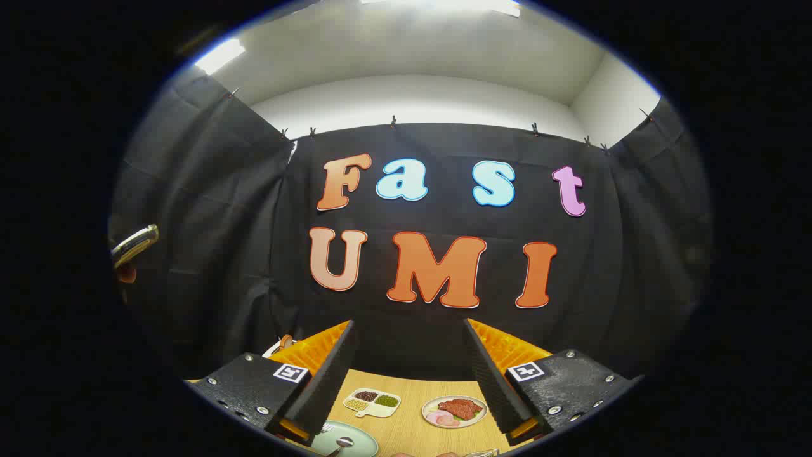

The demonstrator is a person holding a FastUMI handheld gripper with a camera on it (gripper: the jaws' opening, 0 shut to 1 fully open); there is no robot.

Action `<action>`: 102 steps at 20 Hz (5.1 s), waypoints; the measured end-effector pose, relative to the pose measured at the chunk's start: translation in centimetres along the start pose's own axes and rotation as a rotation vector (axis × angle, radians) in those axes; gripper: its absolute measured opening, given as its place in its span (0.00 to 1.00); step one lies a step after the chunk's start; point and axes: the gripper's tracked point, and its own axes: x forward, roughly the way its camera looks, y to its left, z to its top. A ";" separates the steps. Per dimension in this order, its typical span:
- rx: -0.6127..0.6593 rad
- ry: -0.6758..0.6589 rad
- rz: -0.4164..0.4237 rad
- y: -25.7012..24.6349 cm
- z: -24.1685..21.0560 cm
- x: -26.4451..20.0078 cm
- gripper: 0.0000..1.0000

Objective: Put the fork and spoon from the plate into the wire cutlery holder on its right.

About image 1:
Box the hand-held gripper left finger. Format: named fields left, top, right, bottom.
left=190, top=319, right=357, bottom=446

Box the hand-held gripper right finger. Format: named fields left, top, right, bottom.
left=462, top=318, right=643, bottom=448

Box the brown meat steak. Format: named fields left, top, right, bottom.
left=438, top=398, right=484, bottom=421

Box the white divided bean tray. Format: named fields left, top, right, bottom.
left=343, top=388, right=402, bottom=418

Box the white round food plate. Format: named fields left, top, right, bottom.
left=421, top=395, right=488, bottom=430

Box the light blue plate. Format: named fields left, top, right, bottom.
left=311, top=420, right=379, bottom=457

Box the curved brass metal bar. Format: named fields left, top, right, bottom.
left=111, top=224, right=159, bottom=270

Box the row of black cloth clips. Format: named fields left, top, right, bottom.
left=225, top=86, right=654, bottom=156

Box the ceiling light panel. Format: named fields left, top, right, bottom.
left=358, top=0, right=521, bottom=18
left=193, top=38, right=247, bottom=76

